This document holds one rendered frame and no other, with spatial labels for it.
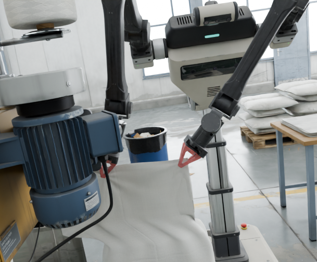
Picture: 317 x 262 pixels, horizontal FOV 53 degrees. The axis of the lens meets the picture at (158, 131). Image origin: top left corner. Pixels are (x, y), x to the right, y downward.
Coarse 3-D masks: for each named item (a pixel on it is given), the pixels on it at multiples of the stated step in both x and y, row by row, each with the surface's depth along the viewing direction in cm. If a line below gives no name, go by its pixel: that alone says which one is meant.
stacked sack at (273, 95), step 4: (248, 96) 485; (252, 96) 479; (256, 96) 471; (260, 96) 465; (264, 96) 463; (268, 96) 461; (272, 96) 458; (276, 96) 457; (280, 96) 457; (284, 96) 458; (240, 100) 478; (244, 100) 466; (248, 100) 461
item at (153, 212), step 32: (128, 192) 110; (160, 192) 107; (192, 192) 108; (96, 224) 114; (128, 224) 111; (160, 224) 109; (192, 224) 109; (128, 256) 107; (160, 256) 106; (192, 256) 107
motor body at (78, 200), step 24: (24, 120) 63; (48, 120) 63; (72, 120) 67; (24, 144) 64; (48, 144) 64; (72, 144) 67; (24, 168) 67; (48, 168) 66; (72, 168) 67; (48, 192) 67; (72, 192) 67; (96, 192) 72; (48, 216) 67; (72, 216) 67
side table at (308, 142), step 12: (276, 132) 261; (288, 132) 229; (276, 144) 265; (312, 144) 204; (312, 156) 209; (312, 168) 211; (312, 180) 213; (312, 192) 215; (312, 204) 217; (312, 216) 219; (312, 228) 221; (312, 240) 224
